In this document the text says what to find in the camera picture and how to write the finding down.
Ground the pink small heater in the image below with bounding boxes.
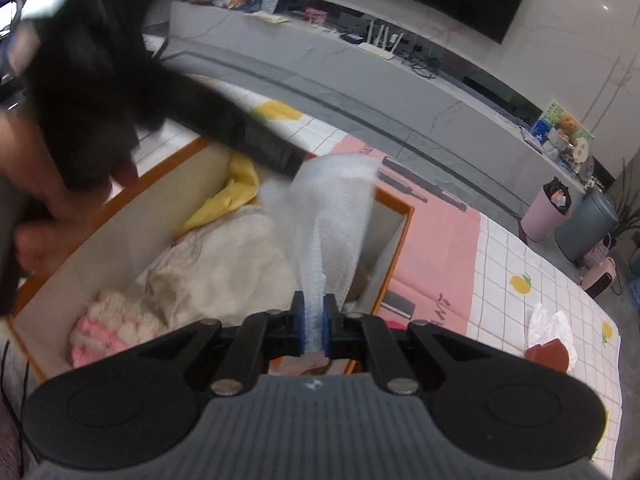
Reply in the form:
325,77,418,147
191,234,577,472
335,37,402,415
580,257,617,298

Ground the lemon pattern tablecloth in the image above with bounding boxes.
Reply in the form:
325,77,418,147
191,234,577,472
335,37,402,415
134,74,624,476

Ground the yellow cloth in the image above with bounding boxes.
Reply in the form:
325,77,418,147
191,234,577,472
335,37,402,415
174,152,260,238

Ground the teddy bear figurine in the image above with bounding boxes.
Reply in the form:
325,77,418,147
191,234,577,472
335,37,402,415
554,112,580,141

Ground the pink white crochet item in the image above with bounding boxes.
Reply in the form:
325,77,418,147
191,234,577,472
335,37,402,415
68,290,167,368

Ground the pink paper mat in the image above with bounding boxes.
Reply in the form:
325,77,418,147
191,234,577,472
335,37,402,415
311,131,480,335

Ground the orange crochet fruit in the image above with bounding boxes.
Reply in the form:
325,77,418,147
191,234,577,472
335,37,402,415
268,352,356,376

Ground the white tissue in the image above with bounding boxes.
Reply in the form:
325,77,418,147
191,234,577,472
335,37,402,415
525,304,577,374

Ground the grey trash can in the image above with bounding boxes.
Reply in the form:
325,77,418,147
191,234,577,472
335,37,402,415
554,190,620,263

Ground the white round cloth bag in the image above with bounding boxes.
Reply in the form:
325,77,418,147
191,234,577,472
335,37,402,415
143,206,297,330

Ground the brown plush toy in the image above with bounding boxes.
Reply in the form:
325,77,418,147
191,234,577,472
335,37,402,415
345,263,369,304

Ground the pink waste bin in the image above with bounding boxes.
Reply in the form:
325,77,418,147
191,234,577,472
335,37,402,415
520,177,573,242

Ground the orange cardboard box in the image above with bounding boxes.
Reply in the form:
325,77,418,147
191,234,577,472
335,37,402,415
1,141,413,382

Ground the white router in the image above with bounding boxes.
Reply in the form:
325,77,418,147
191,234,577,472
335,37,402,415
358,20,405,61

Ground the brown felt piece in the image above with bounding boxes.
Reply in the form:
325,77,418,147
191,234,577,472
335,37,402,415
524,338,570,374

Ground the left hand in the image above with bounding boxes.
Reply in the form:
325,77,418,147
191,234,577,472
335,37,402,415
1,112,138,276

